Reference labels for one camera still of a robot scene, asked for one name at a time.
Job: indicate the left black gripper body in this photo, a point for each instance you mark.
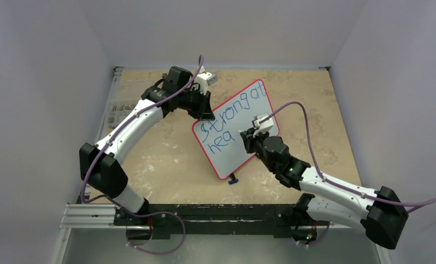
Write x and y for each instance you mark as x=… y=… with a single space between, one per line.
x=202 y=107

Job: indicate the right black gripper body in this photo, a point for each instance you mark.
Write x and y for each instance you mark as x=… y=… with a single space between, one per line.
x=250 y=139

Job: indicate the pink framed whiteboard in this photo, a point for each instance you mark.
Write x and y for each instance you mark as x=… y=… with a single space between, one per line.
x=220 y=139

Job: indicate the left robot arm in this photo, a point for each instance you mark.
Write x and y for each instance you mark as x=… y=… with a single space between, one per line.
x=101 y=163

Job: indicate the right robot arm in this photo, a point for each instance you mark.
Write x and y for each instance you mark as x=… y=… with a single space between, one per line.
x=377 y=212

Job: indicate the blue marker cap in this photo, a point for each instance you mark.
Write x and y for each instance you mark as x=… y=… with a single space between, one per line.
x=233 y=181

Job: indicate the clear plastic screw box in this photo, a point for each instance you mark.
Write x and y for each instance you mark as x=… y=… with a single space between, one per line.
x=123 y=102

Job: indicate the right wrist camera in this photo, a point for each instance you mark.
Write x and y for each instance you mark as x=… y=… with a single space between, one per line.
x=263 y=124

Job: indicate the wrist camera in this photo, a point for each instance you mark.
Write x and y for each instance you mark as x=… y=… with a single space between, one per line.
x=263 y=124
x=205 y=79

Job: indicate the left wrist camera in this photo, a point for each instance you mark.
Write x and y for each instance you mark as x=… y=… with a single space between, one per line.
x=205 y=79

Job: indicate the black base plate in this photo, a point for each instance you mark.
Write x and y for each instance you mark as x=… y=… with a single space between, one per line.
x=277 y=220

